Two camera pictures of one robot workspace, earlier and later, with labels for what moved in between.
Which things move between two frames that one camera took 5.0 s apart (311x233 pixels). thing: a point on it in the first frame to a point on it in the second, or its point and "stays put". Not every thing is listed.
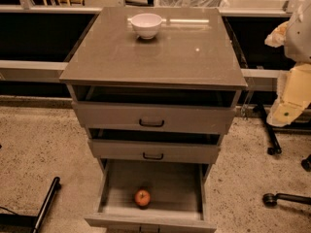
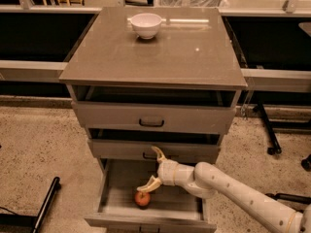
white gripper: (298, 38) to (166, 172)
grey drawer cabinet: (155, 88) stays put
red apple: (142, 198) stays put
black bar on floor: (55, 186) stays put
